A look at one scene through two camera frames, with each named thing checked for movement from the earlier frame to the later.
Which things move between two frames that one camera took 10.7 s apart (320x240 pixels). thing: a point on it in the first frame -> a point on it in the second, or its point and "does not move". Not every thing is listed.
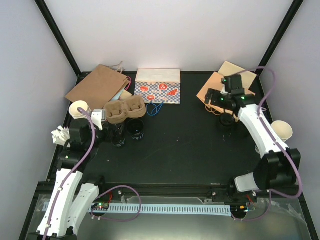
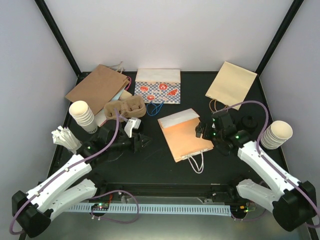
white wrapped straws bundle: (60, 135) does not move
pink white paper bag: (125, 88) -> (100, 118)
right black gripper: (214, 101) -> (200, 127)
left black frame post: (55, 30) does not move
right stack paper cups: (283, 130) does not move
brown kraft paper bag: (99, 88) does not move
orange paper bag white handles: (249, 93) -> (179, 132)
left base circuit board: (100, 206) does not move
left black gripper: (107, 129) -> (137, 138)
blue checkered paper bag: (157, 85) does not move
